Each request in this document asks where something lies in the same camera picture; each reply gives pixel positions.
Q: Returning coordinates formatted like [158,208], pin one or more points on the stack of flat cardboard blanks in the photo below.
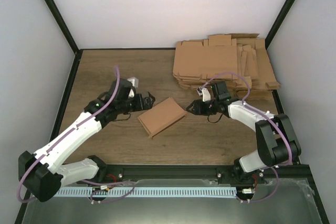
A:
[241,60]

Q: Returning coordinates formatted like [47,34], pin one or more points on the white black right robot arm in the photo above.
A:
[277,142]

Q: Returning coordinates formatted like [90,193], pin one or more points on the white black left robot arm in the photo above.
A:
[44,172]

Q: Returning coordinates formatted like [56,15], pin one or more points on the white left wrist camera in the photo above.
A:
[134,84]

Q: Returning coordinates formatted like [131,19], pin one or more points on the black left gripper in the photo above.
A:
[147,102]

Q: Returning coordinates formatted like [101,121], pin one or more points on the cardboard box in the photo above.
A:
[161,116]

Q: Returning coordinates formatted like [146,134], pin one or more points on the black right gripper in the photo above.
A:
[198,109]

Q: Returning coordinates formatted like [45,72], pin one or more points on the light blue slotted cable duct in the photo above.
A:
[149,192]

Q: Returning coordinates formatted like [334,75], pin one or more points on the grey metal front plate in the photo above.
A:
[292,203]

